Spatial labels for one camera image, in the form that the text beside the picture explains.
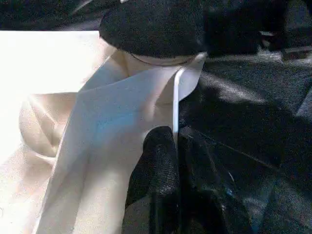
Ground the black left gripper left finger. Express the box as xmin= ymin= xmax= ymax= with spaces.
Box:
xmin=125 ymin=126 xmax=183 ymax=234

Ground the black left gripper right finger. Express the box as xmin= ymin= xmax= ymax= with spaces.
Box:
xmin=177 ymin=125 xmax=254 ymax=234

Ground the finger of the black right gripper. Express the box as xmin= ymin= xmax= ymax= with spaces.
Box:
xmin=99 ymin=0 xmax=208 ymax=59

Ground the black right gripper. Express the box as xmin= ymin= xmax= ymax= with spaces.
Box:
xmin=202 ymin=0 xmax=290 ymax=58

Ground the white plastic table leg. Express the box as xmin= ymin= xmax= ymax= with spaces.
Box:
xmin=131 ymin=52 xmax=196 ymax=66

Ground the white plastic table top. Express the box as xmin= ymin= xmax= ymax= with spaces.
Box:
xmin=0 ymin=30 xmax=210 ymax=234

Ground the black plastic mat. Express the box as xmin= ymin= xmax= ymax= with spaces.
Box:
xmin=0 ymin=0 xmax=312 ymax=234

